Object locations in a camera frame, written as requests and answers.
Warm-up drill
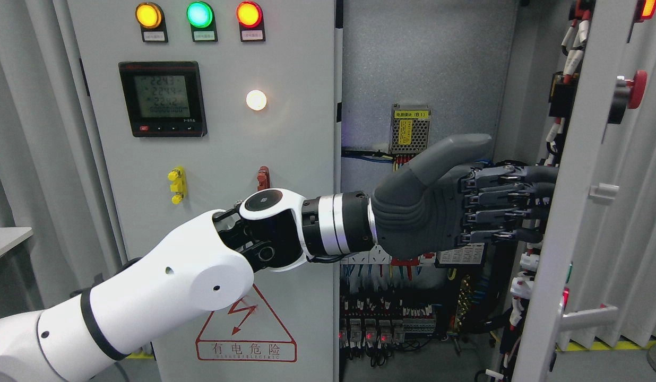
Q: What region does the green indicator light left door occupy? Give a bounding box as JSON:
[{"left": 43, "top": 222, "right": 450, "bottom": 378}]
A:
[{"left": 186, "top": 2, "right": 218, "bottom": 42}]

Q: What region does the grey cabinet door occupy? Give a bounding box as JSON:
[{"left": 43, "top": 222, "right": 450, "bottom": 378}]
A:
[
  {"left": 68, "top": 1, "right": 337, "bottom": 381},
  {"left": 513, "top": 1, "right": 656, "bottom": 381}
]

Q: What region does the white desk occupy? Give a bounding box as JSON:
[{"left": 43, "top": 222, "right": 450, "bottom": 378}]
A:
[{"left": 0, "top": 227, "right": 33, "bottom": 258}]

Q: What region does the lower relay terminal row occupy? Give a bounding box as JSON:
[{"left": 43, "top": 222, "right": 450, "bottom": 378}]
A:
[{"left": 338, "top": 289, "right": 448, "bottom": 368}]

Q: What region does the yellow fuse terminal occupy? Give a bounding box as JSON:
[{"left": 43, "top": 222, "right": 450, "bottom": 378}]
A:
[{"left": 167, "top": 166, "right": 187, "bottom": 205}]

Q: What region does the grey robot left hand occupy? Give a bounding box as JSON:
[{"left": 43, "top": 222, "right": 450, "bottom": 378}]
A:
[{"left": 370, "top": 134, "right": 559, "bottom": 259}]

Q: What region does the red electric hazard sticker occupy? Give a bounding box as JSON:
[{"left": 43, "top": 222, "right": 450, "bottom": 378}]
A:
[{"left": 195, "top": 285, "right": 297, "bottom": 362}]

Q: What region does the yellow indicator light left door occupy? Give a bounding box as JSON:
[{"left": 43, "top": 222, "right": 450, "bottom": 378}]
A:
[{"left": 135, "top": 2, "right": 168, "bottom": 43}]

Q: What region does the white socket breaker row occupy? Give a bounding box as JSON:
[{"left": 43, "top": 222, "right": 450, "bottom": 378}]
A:
[{"left": 340, "top": 245, "right": 437, "bottom": 266}]

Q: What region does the red emergency stop button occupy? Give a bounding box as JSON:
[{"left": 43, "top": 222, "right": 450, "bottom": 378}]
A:
[{"left": 607, "top": 70, "right": 648, "bottom": 124}]

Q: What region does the black surge protector block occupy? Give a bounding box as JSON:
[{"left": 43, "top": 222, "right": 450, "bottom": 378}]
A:
[{"left": 434, "top": 242, "right": 486, "bottom": 268}]

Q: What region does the rotary selector switch right door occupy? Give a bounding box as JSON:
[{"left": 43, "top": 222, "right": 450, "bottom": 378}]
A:
[{"left": 589, "top": 183, "right": 619, "bottom": 203}]

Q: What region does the metal mesh power supply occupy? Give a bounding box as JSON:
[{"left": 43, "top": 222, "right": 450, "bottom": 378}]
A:
[{"left": 389, "top": 103, "right": 431, "bottom": 155}]

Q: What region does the black digital power meter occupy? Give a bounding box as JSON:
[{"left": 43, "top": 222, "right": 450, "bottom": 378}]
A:
[{"left": 118, "top": 61, "right": 208, "bottom": 137}]

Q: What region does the silver door handle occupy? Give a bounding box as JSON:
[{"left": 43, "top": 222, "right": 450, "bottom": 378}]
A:
[{"left": 556, "top": 305, "right": 620, "bottom": 349}]

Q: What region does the white indicator light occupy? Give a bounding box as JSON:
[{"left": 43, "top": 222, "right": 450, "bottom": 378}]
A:
[{"left": 246, "top": 89, "right": 268, "bottom": 111}]

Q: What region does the red indicator light left door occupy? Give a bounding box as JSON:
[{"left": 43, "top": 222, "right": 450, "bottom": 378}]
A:
[{"left": 236, "top": 1, "right": 266, "bottom": 42}]

